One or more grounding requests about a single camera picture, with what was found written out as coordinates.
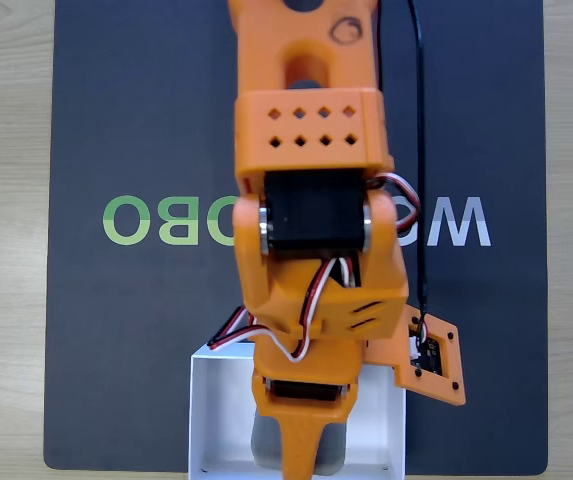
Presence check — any grey square case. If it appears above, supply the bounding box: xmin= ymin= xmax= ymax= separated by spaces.
xmin=249 ymin=414 xmax=351 ymax=476

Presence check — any white cardboard box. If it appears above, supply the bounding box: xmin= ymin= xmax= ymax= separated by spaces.
xmin=188 ymin=341 xmax=408 ymax=480

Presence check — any dark mat with WOWROBO print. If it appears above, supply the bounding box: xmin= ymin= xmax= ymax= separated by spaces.
xmin=43 ymin=0 xmax=550 ymax=474

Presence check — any white red black servo cable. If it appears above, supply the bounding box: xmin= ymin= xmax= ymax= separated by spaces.
xmin=207 ymin=257 xmax=357 ymax=363
xmin=365 ymin=171 xmax=421 ymax=232

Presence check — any orange camera mount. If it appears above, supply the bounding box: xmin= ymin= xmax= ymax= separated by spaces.
xmin=364 ymin=303 xmax=468 ymax=407

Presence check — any black camera cable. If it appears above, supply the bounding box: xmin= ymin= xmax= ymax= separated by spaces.
xmin=407 ymin=0 xmax=433 ymax=347

